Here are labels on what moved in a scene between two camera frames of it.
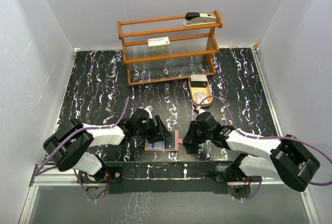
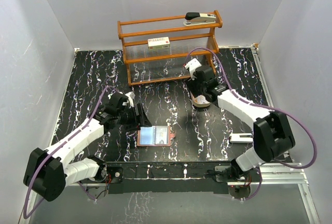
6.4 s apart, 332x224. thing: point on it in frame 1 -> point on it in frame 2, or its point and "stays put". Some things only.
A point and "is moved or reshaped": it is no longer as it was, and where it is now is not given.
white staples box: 160,43 stays put
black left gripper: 158,131 -> 135,123
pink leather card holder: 170,143 is moved or reshaped
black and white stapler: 196,18 stays put
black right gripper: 190,137 -> 191,84
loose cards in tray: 199,96 stays put
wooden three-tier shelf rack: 164,50 stays put
